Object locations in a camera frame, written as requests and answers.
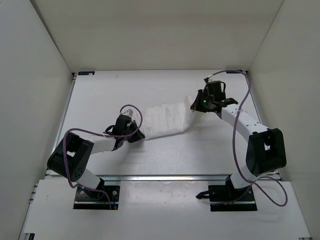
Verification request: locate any white pleated skirt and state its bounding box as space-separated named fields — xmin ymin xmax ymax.
xmin=140 ymin=94 xmax=196 ymax=141

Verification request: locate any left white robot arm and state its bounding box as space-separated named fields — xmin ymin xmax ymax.
xmin=47 ymin=114 xmax=146 ymax=199

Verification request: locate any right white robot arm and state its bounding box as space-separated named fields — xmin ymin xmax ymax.
xmin=190 ymin=80 xmax=287 ymax=200

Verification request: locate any right blue corner label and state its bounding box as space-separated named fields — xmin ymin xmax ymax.
xmin=225 ymin=70 xmax=243 ymax=74

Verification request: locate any blue corner label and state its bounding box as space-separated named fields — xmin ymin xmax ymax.
xmin=225 ymin=70 xmax=243 ymax=74
xmin=77 ymin=71 xmax=95 ymax=76

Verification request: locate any left blue corner label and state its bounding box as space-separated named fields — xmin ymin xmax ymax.
xmin=77 ymin=71 xmax=95 ymax=76

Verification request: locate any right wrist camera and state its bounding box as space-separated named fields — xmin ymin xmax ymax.
xmin=203 ymin=75 xmax=214 ymax=84

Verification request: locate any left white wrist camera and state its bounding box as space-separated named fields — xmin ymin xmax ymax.
xmin=122 ymin=109 xmax=134 ymax=118

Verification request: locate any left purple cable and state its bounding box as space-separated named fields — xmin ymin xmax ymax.
xmin=62 ymin=104 xmax=144 ymax=210

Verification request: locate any purple cable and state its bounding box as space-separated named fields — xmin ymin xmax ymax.
xmin=62 ymin=104 xmax=144 ymax=210
xmin=204 ymin=69 xmax=288 ymax=207

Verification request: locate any aluminium front rail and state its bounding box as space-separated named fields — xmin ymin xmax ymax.
xmin=101 ymin=174 xmax=227 ymax=182

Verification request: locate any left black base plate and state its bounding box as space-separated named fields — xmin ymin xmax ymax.
xmin=73 ymin=183 xmax=121 ymax=211

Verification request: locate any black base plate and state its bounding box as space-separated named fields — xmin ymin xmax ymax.
xmin=73 ymin=183 xmax=121 ymax=211
xmin=195 ymin=185 xmax=258 ymax=212

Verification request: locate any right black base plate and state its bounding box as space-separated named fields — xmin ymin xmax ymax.
xmin=195 ymin=185 xmax=258 ymax=212

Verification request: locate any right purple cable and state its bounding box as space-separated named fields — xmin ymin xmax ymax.
xmin=204 ymin=69 xmax=288 ymax=207

